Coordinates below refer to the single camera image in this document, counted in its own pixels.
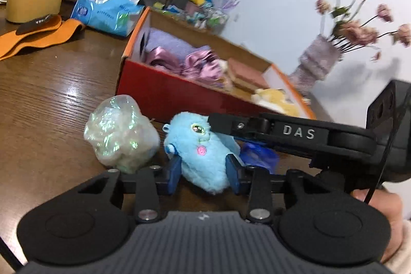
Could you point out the blue shiny cloth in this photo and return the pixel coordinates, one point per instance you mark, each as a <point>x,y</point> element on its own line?
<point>260,155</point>

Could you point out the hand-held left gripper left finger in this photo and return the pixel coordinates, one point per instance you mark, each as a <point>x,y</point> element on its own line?
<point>173,171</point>

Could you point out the yellow plush toy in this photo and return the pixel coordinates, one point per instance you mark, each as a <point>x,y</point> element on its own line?
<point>276,100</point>

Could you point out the person's right forearm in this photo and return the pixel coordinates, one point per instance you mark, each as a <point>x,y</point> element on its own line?
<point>401,245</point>

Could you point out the light purple cloth pouch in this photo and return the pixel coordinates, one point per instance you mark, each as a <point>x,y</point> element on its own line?
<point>170,41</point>

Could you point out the iridescent crinkly plastic bag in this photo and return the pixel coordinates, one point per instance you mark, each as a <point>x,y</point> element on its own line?
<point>118,132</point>

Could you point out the person's right hand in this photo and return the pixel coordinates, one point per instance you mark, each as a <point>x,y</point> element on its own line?
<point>390,206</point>

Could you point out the pink sponge block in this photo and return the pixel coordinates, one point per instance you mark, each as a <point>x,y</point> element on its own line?
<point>247,73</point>

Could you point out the pink textured vase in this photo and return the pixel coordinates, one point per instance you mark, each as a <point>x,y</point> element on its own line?
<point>316,62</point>

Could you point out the blue fluffy plush toy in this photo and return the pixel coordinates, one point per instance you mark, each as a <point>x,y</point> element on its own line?
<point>205,161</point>

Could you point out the blue tissue pack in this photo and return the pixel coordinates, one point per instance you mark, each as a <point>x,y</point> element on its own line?
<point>102,12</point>

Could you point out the red orange cardboard box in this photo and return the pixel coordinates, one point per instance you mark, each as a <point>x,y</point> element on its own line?
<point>160,91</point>

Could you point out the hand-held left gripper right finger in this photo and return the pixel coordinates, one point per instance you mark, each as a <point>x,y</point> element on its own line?
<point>232,174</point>

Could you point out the pink satin scrunchie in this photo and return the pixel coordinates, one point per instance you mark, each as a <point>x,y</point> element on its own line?
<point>202,67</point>
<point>162,59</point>

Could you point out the dried pink roses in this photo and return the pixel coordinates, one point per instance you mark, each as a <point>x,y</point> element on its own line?
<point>356,31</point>

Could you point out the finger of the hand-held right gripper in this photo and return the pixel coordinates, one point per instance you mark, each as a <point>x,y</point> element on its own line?
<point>244,128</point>

